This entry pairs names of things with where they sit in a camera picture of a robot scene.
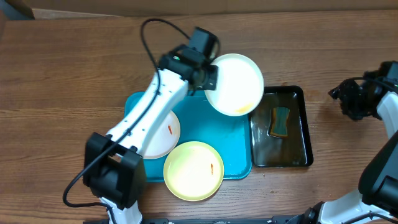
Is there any white plate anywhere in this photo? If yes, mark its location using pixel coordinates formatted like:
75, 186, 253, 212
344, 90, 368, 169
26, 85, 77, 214
205, 54, 264, 116
144, 111, 181, 159

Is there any yellow green sponge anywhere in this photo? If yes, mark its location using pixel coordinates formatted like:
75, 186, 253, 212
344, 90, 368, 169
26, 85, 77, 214
269, 107, 290, 138

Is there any yellow green plate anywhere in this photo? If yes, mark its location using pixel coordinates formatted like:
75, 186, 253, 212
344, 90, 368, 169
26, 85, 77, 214
163, 141, 224, 202

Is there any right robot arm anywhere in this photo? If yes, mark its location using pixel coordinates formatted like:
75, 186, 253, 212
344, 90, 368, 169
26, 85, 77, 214
289, 61, 397, 224

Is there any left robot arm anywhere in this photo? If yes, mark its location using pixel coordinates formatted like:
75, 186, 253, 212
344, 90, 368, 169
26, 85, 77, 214
78, 27, 220, 223

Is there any blue plastic tray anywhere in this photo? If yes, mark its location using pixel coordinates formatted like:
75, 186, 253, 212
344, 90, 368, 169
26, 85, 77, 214
124, 89, 253, 183

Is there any black water tray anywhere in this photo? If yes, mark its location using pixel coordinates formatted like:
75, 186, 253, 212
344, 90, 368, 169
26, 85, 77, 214
249, 86, 313, 167

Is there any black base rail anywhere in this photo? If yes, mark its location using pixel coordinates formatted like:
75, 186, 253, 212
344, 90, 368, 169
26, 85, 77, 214
82, 214, 312, 224

